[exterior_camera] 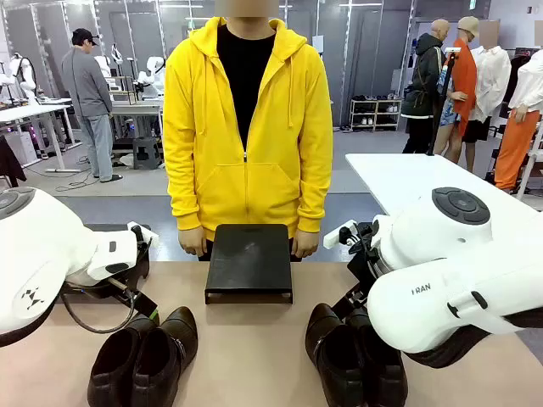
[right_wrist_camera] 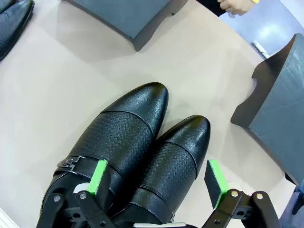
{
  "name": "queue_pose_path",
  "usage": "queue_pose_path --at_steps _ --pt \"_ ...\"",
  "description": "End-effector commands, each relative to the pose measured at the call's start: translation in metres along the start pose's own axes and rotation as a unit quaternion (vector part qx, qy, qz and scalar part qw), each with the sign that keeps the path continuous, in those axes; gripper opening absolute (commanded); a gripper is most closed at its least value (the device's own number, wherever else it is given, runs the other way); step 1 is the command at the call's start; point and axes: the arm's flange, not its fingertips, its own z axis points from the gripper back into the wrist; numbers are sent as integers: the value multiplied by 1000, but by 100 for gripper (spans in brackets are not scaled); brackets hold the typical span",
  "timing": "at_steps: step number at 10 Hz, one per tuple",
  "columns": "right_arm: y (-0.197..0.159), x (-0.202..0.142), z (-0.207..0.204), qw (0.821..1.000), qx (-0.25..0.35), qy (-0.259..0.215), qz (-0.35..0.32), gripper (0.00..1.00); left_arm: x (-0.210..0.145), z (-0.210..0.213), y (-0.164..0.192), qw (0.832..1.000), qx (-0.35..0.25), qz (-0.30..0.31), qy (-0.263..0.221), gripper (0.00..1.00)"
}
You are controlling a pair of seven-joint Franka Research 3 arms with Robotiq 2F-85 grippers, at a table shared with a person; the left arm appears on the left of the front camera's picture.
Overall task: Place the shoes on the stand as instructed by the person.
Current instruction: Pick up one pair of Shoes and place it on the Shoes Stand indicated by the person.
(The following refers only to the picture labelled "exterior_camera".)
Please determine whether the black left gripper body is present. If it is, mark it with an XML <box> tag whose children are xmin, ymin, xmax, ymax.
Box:
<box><xmin>125</xmin><ymin>244</ymin><xmax>151</xmax><ymax>296</ymax></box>

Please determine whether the person's right hand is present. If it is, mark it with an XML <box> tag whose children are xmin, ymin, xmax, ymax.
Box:
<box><xmin>177</xmin><ymin>226</ymin><xmax>207</xmax><ymax>258</ymax></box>

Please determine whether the white shoe rack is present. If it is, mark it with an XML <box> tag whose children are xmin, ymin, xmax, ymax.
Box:
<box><xmin>349</xmin><ymin>97</ymin><xmax>403</xmax><ymax>132</ymax></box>

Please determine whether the thick black right arm hose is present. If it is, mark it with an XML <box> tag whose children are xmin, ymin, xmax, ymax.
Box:
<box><xmin>402</xmin><ymin>311</ymin><xmax>543</xmax><ymax>370</ymax></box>

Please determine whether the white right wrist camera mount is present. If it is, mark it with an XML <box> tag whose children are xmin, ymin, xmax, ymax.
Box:
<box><xmin>322</xmin><ymin>219</ymin><xmax>357</xmax><ymax>249</ymax></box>

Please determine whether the mannequin in black jacket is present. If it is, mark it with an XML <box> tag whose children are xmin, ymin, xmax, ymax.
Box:
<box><xmin>400</xmin><ymin>19</ymin><xmax>451</xmax><ymax>154</ymax></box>

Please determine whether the mannequin in orange trousers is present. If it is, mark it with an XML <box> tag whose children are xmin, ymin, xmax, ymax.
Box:
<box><xmin>493</xmin><ymin>49</ymin><xmax>543</xmax><ymax>192</ymax></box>

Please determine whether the man in grey sweater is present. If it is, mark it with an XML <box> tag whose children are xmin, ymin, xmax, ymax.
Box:
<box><xmin>60</xmin><ymin>27</ymin><xmax>125</xmax><ymax>184</ymax></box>

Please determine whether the white side table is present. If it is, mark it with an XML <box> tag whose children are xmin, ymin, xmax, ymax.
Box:
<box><xmin>344</xmin><ymin>152</ymin><xmax>540</xmax><ymax>218</ymax></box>

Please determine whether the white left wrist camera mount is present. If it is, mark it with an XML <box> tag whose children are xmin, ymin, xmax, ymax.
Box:
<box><xmin>126</xmin><ymin>221</ymin><xmax>160</xmax><ymax>249</ymax></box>

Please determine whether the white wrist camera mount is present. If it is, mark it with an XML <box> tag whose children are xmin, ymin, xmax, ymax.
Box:
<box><xmin>126</xmin><ymin>221</ymin><xmax>160</xmax><ymax>249</ymax></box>
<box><xmin>322</xmin><ymin>219</ymin><xmax>357</xmax><ymax>249</ymax></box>

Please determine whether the mannequin in orange top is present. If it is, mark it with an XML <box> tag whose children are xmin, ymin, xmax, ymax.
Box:
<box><xmin>432</xmin><ymin>16</ymin><xmax>481</xmax><ymax>164</ymax></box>

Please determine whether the dark hanging cloth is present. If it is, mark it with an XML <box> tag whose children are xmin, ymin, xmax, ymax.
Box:
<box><xmin>0</xmin><ymin>134</ymin><xmax>28</xmax><ymax>188</ymax></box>

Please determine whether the mannequin in white shirt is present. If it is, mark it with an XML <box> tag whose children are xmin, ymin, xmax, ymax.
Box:
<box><xmin>461</xmin><ymin>19</ymin><xmax>513</xmax><ymax>173</ymax></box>

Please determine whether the person's right forearm yellow sleeve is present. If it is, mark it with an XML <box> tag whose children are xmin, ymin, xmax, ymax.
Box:
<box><xmin>165</xmin><ymin>143</ymin><xmax>205</xmax><ymax>232</ymax></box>

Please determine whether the person in yellow hoodie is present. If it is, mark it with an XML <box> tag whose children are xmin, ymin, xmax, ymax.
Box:
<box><xmin>162</xmin><ymin>0</ymin><xmax>334</xmax><ymax>262</ymax></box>

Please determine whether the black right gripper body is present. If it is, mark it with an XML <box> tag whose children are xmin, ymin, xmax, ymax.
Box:
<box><xmin>345</xmin><ymin>220</ymin><xmax>385</xmax><ymax>298</ymax></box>

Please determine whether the person's left hand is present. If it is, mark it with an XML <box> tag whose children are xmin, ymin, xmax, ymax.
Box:
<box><xmin>294</xmin><ymin>228</ymin><xmax>321</xmax><ymax>260</ymax></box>

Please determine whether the black plastic step stool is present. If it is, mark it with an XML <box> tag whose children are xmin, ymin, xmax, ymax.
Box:
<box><xmin>132</xmin><ymin>137</ymin><xmax>165</xmax><ymax>171</ymax></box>

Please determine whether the person's left forearm yellow sleeve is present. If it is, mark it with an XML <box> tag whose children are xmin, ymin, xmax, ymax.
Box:
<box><xmin>295</xmin><ymin>143</ymin><xmax>334</xmax><ymax>235</ymax></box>

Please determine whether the white humanoid robot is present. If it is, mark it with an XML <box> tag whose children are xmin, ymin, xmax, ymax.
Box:
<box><xmin>7</xmin><ymin>52</ymin><xmax>40</xmax><ymax>107</ymax></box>

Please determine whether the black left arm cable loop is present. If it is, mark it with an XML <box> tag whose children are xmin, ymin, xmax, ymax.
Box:
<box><xmin>60</xmin><ymin>277</ymin><xmax>142</xmax><ymax>336</ymax></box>

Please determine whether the black leather ankle boot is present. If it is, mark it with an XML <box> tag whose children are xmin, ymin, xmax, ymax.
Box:
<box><xmin>345</xmin><ymin>307</ymin><xmax>411</xmax><ymax>407</ymax></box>
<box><xmin>87</xmin><ymin>313</ymin><xmax>160</xmax><ymax>407</ymax></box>
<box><xmin>131</xmin><ymin>305</ymin><xmax>199</xmax><ymax>407</ymax></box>
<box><xmin>304</xmin><ymin>302</ymin><xmax>366</xmax><ymax>407</ymax></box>

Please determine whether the white office desk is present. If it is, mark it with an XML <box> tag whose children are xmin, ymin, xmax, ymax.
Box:
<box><xmin>0</xmin><ymin>98</ymin><xmax>82</xmax><ymax>174</ymax></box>

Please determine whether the black shoe stand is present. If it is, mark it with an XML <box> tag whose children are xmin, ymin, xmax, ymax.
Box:
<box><xmin>204</xmin><ymin>223</ymin><xmax>294</xmax><ymax>305</ymax></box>

